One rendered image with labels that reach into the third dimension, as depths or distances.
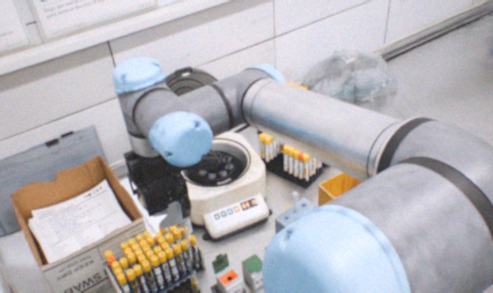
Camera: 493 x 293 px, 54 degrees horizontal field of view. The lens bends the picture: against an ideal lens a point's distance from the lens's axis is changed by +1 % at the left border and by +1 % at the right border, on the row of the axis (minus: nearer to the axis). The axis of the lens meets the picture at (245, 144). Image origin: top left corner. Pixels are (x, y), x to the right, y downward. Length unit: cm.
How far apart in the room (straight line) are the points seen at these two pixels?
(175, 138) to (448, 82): 139
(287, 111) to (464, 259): 30
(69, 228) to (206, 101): 72
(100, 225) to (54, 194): 17
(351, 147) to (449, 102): 128
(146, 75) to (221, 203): 60
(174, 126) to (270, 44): 97
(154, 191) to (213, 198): 40
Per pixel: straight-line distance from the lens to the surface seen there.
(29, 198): 136
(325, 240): 33
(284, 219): 115
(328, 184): 126
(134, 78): 71
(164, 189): 84
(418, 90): 181
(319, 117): 55
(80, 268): 117
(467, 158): 40
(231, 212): 125
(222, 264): 109
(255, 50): 153
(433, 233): 35
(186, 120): 63
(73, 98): 132
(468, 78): 192
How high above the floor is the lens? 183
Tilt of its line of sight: 39 degrees down
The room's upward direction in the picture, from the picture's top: 5 degrees counter-clockwise
